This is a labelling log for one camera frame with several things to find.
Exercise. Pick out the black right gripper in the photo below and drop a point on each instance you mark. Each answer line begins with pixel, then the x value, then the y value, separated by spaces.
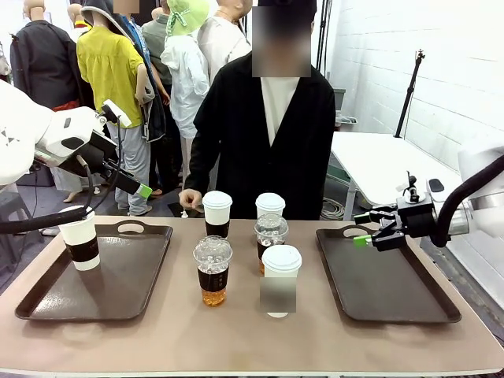
pixel 417 218

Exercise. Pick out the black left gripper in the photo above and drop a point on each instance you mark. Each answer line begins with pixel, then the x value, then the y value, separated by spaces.
pixel 100 153

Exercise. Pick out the white paper cup black sleeve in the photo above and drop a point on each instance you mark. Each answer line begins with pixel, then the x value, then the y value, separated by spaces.
pixel 281 262
pixel 270 204
pixel 82 252
pixel 217 210

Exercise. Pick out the clear iced tea cup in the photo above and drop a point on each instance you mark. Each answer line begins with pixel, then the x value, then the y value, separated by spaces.
pixel 271 232
pixel 212 279

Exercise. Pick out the person left forearm black sleeve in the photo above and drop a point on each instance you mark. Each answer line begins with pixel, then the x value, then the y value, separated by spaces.
pixel 325 169

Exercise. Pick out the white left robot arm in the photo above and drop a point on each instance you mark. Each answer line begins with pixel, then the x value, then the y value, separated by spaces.
pixel 19 130

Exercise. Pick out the person right forearm black sleeve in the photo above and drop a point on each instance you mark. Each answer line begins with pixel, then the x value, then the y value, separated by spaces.
pixel 201 161

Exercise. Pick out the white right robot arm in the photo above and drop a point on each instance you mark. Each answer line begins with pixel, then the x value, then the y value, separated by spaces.
pixel 484 165

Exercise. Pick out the dark brown serving tray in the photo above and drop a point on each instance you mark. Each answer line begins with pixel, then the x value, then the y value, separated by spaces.
pixel 118 283
pixel 386 283

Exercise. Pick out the person right hand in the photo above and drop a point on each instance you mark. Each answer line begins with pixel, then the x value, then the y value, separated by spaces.
pixel 191 199

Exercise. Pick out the person torso black jacket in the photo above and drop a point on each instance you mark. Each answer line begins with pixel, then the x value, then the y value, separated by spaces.
pixel 244 138

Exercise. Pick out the black stool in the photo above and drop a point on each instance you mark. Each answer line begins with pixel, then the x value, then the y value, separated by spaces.
pixel 10 204

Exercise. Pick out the grey-green bin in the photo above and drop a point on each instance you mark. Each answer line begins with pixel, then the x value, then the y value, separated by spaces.
pixel 339 106

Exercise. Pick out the black tripod stand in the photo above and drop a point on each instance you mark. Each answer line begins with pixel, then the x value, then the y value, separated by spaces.
pixel 409 92

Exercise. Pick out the mannequin in black coat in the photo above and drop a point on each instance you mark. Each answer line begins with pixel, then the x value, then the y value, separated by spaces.
pixel 43 63

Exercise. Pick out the person in blue shirt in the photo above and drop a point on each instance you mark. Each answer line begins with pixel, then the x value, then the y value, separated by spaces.
pixel 138 33

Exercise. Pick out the mannequin with red collar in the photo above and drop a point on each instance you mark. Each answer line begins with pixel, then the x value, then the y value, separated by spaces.
pixel 78 33

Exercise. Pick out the green sun hat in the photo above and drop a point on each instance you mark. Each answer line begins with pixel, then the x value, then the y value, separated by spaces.
pixel 189 17

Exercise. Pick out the black light stand poles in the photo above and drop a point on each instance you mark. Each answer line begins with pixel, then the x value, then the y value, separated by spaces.
pixel 323 35

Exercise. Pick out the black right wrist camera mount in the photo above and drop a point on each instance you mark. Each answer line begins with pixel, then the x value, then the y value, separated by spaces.
pixel 412 193

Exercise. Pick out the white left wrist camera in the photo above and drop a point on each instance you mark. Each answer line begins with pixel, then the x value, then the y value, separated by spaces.
pixel 118 113

